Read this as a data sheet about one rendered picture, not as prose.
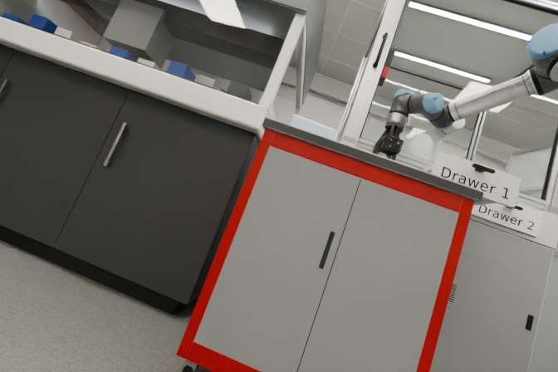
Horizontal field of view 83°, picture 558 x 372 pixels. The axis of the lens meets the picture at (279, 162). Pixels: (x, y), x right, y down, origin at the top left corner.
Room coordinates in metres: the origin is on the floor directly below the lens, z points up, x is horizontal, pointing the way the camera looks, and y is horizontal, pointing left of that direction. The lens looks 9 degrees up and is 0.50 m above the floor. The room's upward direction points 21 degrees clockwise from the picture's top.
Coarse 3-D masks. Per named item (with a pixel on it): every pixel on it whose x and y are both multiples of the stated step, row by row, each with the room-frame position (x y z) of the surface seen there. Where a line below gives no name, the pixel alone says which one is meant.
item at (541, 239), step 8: (536, 208) 1.34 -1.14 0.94; (472, 216) 1.36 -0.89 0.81; (544, 216) 1.33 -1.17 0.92; (552, 216) 1.33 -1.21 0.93; (488, 224) 1.36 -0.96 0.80; (496, 224) 1.35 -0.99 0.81; (544, 224) 1.33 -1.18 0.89; (552, 224) 1.33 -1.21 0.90; (512, 232) 1.34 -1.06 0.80; (520, 232) 1.34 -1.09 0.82; (544, 232) 1.33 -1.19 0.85; (552, 232) 1.33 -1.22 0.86; (536, 240) 1.33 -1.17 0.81; (544, 240) 1.33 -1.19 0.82; (552, 240) 1.33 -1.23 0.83; (552, 248) 1.34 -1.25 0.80
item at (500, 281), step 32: (480, 224) 1.36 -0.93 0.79; (480, 256) 1.36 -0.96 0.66; (512, 256) 1.34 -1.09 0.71; (544, 256) 1.33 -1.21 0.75; (480, 288) 1.35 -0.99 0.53; (512, 288) 1.34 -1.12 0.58; (544, 288) 1.32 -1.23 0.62; (448, 320) 1.36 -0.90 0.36; (480, 320) 1.35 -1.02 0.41; (512, 320) 1.33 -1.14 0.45; (448, 352) 1.36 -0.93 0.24; (480, 352) 1.35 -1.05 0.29; (512, 352) 1.33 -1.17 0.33
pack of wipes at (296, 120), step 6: (294, 120) 0.88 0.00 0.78; (300, 120) 0.88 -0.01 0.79; (306, 120) 0.89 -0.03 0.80; (300, 126) 0.88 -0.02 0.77; (306, 126) 0.89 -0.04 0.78; (312, 126) 0.89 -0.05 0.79; (318, 126) 0.89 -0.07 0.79; (324, 126) 0.89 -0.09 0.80; (318, 132) 0.89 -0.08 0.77; (324, 132) 0.89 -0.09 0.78; (330, 132) 0.89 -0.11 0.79; (336, 132) 0.89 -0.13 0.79; (330, 138) 0.89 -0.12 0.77; (336, 138) 0.89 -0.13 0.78
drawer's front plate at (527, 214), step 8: (472, 208) 1.35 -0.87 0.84; (488, 208) 1.34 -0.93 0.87; (496, 208) 1.34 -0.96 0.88; (504, 208) 1.33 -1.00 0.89; (512, 208) 1.33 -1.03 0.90; (528, 208) 1.32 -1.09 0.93; (480, 216) 1.34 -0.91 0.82; (488, 216) 1.34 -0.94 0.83; (496, 216) 1.34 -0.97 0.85; (512, 216) 1.33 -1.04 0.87; (520, 216) 1.33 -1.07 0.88; (528, 216) 1.32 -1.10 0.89; (536, 216) 1.32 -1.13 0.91; (504, 224) 1.33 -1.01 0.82; (512, 224) 1.33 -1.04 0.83; (520, 224) 1.32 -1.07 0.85; (528, 224) 1.32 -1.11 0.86; (536, 224) 1.32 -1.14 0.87; (528, 232) 1.32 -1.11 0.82; (536, 232) 1.32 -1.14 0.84
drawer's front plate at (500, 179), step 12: (444, 156) 1.06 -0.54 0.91; (456, 156) 1.06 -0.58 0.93; (456, 168) 1.06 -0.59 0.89; (468, 168) 1.05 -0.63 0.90; (456, 180) 1.06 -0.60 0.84; (468, 180) 1.05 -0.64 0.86; (480, 180) 1.05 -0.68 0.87; (492, 180) 1.04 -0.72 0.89; (504, 180) 1.04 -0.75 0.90; (516, 180) 1.03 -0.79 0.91; (492, 192) 1.04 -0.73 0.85; (504, 192) 1.04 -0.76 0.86; (516, 192) 1.03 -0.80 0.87; (504, 204) 1.04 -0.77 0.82
